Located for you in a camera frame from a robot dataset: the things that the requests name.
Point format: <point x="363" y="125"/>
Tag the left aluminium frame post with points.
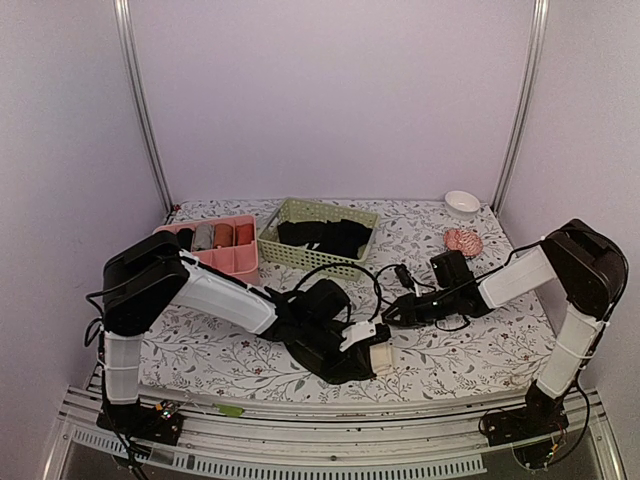
<point x="125" y="29"/>

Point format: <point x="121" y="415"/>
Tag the floral white table mat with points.
<point x="455" y="357"/>

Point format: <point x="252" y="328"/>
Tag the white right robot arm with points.
<point x="590" y="267"/>

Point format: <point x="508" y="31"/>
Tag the brown rolled underwear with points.
<point x="224" y="236"/>

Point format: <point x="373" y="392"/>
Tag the black rolled underwear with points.
<point x="185" y="238"/>

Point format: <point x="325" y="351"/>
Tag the aluminium frame post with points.
<point x="535" y="48"/>
<point x="125" y="29"/>

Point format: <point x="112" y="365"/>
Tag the green tape piece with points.
<point x="229" y="410"/>

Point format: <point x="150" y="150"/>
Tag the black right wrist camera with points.
<point x="451" y="269"/>

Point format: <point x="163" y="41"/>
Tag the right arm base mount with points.
<point x="540" y="415"/>

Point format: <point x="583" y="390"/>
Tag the black clothes in basket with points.
<point x="342" y="238"/>

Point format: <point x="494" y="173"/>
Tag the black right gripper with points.
<point x="404" y="302"/>

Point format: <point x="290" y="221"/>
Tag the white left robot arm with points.
<point x="140" y="282"/>

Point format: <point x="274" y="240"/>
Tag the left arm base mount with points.
<point x="161" y="423"/>

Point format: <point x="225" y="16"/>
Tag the green plastic basket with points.
<point x="298" y="210"/>

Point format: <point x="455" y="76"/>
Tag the right aluminium frame post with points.
<point x="535" y="48"/>

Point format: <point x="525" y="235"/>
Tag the dark green underwear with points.
<point x="360" y="362"/>

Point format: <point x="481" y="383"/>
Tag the aluminium front rail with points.
<point x="427" y="439"/>

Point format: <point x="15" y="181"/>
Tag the pink divided organizer box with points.
<point x="241" y="262"/>

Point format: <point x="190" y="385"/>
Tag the orange rolled underwear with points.
<point x="244" y="234"/>

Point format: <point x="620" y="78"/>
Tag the white ceramic bowl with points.
<point x="461" y="204"/>

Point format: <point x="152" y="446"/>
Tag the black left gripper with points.
<point x="346" y="367"/>

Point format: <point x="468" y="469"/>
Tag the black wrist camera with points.
<point x="451" y="269"/>
<point x="323" y="301"/>

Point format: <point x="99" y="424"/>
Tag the grey rolled underwear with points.
<point x="203" y="237"/>

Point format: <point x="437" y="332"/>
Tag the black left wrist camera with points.
<point x="323" y="301"/>

